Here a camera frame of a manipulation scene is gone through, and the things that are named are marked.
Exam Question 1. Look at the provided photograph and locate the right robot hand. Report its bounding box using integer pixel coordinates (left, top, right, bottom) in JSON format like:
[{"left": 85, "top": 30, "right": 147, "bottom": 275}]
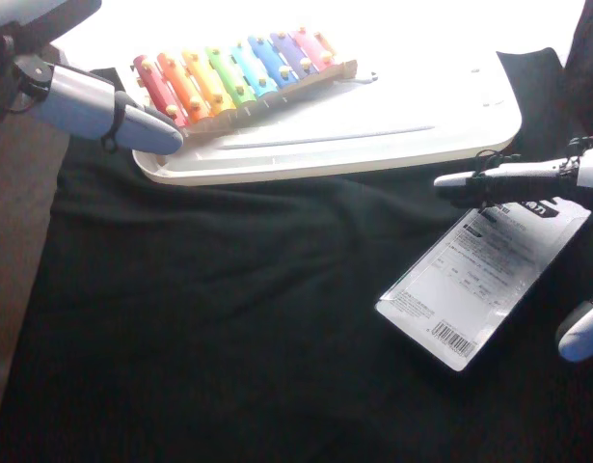
[{"left": 432, "top": 135, "right": 593, "bottom": 364}]

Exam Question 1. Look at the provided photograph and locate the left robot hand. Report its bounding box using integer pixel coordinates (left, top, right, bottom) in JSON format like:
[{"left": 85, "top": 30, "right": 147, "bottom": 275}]
[{"left": 0, "top": 0, "right": 185, "bottom": 157}]

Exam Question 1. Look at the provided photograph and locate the deli blister pack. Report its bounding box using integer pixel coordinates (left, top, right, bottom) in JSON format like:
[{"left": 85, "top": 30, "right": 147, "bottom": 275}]
[{"left": 374, "top": 194, "right": 593, "bottom": 373}]

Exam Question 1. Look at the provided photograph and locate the rainbow wooden xylophone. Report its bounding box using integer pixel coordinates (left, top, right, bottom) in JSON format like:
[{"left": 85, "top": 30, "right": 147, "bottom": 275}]
[{"left": 131, "top": 25, "right": 360, "bottom": 142}]

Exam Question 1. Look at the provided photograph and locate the white plastic lid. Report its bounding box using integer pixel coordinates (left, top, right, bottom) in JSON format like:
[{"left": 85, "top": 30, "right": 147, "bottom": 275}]
[{"left": 131, "top": 9, "right": 525, "bottom": 187}]

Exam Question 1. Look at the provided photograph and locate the black table cloth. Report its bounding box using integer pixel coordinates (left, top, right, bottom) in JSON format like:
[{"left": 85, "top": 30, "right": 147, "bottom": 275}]
[{"left": 0, "top": 45, "right": 593, "bottom": 463}]

